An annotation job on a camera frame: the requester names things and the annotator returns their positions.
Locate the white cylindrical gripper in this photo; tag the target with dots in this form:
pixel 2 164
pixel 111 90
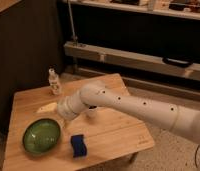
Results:
pixel 70 107

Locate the green ceramic bowl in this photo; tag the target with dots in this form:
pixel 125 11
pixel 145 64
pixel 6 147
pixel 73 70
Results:
pixel 41 136

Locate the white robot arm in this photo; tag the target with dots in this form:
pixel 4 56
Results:
pixel 179 120

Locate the small white bottle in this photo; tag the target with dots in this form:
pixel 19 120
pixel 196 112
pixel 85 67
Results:
pixel 54 82

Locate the blue sponge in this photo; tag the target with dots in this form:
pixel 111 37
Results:
pixel 78 145

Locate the wooden table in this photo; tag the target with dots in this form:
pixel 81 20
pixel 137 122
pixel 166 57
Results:
pixel 109 135

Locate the metal shelf rack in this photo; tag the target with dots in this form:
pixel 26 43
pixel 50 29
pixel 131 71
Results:
pixel 104 37

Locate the black handle on shelf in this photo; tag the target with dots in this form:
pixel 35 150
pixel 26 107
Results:
pixel 176 63

